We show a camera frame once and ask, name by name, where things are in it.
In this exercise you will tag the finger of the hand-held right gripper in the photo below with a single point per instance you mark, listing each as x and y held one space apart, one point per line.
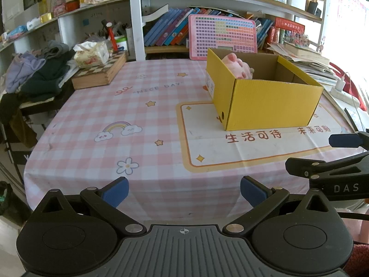
317 168
346 140

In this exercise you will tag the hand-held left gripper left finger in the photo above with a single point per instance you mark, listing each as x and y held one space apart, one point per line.
115 192

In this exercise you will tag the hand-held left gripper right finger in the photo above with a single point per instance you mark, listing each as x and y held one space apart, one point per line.
255 192

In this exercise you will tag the yellow cardboard box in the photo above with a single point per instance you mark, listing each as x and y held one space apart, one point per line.
268 106

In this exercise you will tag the pink plush toy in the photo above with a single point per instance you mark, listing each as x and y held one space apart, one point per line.
236 65

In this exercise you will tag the white charger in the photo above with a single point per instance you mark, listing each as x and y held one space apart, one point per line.
340 85

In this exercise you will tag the red fleece clothing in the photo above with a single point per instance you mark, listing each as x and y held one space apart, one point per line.
360 261

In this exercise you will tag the stack of papers and books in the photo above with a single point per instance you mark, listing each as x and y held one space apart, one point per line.
308 60

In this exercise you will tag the dark bag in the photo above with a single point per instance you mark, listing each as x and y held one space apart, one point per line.
7 199

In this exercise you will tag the colourful figurine display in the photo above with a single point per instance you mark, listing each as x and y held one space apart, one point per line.
297 39

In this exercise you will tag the wooden chess box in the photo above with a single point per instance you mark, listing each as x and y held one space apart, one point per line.
98 75

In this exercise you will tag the red book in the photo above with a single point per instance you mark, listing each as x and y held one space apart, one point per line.
289 24

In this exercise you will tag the small black box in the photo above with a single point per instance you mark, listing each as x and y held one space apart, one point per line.
313 8

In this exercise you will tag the row of slim books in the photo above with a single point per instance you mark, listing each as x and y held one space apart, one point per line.
263 31

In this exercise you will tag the floral tissue box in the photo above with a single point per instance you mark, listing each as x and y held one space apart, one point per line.
90 56

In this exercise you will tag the pile of clothes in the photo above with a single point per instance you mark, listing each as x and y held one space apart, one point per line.
40 75

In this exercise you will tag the white pen holder green label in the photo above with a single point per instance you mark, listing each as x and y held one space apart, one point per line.
121 45

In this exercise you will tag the pink keyboard learning toy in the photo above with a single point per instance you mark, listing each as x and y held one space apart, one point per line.
222 34

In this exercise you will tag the row of blue books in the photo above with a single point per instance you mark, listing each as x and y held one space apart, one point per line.
167 28

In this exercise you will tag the red and white ornament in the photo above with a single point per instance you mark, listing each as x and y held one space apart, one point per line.
72 4

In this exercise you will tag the alphabet wall poster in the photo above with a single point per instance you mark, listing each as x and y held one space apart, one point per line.
350 14

